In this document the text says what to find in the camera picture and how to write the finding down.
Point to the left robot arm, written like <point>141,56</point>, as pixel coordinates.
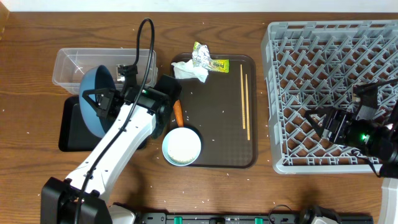
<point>82,197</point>

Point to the dark brown serving tray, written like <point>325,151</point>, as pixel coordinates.
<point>213,110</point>

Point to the light blue rice bowl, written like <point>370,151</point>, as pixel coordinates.
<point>181,146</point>

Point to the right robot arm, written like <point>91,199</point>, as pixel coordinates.
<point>377,144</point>

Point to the wooden chopstick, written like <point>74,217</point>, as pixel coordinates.
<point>247,108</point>
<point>242,96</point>

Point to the yellow green candy wrapper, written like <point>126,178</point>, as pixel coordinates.
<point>219,65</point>

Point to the black rail at table edge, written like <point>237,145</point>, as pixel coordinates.
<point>313,214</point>

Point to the crumpled white napkin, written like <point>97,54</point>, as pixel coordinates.
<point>186,70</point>

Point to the black waste tray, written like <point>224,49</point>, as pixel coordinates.
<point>74,135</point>

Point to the crumpled aluminium foil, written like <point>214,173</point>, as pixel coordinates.
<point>201,56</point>

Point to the orange carrot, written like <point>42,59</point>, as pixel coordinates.
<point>178,113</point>

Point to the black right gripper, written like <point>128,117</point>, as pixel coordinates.
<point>331,125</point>

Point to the clear plastic bin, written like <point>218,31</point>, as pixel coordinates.
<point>72,63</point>

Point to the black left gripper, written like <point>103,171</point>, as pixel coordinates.
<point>104,101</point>

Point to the grey plastic dishwasher rack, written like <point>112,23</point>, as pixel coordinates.
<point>316,64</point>

